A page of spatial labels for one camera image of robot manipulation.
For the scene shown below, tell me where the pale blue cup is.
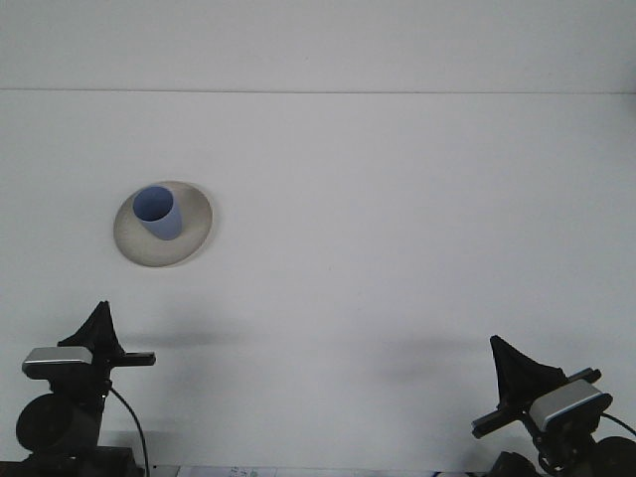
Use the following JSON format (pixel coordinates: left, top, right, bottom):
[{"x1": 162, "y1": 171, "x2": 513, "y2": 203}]
[{"x1": 132, "y1": 185, "x2": 183, "y2": 242}]

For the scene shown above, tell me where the pale round plate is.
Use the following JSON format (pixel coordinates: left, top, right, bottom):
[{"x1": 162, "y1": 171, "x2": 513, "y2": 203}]
[{"x1": 112, "y1": 180, "x2": 216, "y2": 270}]

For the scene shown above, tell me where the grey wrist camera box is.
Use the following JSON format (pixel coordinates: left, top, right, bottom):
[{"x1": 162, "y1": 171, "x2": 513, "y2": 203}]
[
  {"x1": 528, "y1": 381, "x2": 614, "y2": 432},
  {"x1": 21, "y1": 347, "x2": 96, "y2": 381}
]

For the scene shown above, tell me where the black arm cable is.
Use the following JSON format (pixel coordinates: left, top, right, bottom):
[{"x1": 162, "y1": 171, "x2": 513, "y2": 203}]
[
  {"x1": 107, "y1": 385, "x2": 150, "y2": 474},
  {"x1": 599, "y1": 410, "x2": 636, "y2": 441}
]

